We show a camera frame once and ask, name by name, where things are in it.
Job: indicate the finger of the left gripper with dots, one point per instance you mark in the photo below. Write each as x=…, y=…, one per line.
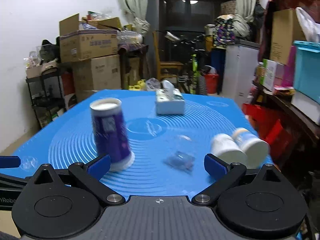
x=9, y=161

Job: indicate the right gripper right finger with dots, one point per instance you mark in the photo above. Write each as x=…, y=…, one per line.
x=225, y=175

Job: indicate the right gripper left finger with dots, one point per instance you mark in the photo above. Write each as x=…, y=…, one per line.
x=87, y=177

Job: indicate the purple paper cup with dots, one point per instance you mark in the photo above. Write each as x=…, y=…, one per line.
x=110, y=135

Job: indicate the white paper cup left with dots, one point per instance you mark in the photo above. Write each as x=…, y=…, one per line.
x=226, y=149

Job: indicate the white blue paper cup right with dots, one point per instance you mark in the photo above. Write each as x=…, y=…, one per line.
x=255, y=148

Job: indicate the clear plastic cup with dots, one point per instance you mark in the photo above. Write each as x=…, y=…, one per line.
x=182, y=154

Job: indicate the red orange shopping bag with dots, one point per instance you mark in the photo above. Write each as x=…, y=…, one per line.
x=272, y=126

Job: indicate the blue silicone baking mat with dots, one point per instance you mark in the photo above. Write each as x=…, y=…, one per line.
x=69, y=139

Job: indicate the black shelf rack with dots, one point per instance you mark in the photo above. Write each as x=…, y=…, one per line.
x=52, y=93

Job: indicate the white tissue box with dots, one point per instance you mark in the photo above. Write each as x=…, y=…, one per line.
x=169, y=100

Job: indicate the red bucket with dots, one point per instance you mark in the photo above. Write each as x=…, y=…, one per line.
x=211, y=83

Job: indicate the lower cardboard box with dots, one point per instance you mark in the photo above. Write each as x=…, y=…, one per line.
x=96, y=74

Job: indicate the yellow toy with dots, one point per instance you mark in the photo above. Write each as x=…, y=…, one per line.
x=140, y=86

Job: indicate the white green small box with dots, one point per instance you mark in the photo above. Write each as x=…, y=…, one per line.
x=273, y=74

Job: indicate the white freezer cabinet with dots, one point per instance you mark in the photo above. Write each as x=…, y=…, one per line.
x=240, y=64

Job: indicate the wooden chair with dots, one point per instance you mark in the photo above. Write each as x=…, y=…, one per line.
x=166, y=57

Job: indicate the teal plastic storage bin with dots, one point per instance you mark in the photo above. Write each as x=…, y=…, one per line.
x=307, y=69

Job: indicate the black bicycle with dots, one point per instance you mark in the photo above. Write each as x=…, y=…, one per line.
x=188, y=67

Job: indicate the upper cardboard box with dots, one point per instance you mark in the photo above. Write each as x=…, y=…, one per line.
x=80, y=41

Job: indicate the floral purple bag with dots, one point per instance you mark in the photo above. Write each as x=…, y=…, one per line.
x=223, y=33

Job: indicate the tall brown cardboard box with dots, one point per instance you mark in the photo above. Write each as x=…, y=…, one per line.
x=285, y=30

